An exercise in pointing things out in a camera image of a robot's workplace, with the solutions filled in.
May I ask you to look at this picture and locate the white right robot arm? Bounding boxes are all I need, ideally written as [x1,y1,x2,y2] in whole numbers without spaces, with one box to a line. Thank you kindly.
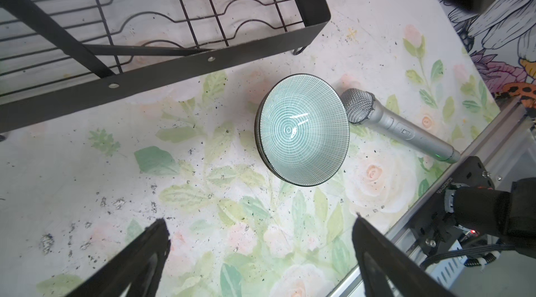
[444,0,535,242]

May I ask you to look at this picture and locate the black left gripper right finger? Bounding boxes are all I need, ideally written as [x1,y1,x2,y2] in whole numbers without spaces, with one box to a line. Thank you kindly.
[353,216,453,297]

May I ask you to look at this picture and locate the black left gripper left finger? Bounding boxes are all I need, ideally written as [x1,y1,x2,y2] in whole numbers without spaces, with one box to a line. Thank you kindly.
[68,219,171,296]

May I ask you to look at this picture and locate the mint green bowl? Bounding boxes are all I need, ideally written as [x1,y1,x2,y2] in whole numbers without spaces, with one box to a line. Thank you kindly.
[254,73,350,187]

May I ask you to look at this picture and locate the black wire dish rack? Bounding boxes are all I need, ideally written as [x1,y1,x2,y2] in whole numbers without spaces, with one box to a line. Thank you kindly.
[1,0,331,133]

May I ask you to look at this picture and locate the silver microphone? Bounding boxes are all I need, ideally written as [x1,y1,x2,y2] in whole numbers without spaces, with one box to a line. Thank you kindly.
[341,88,461,164]

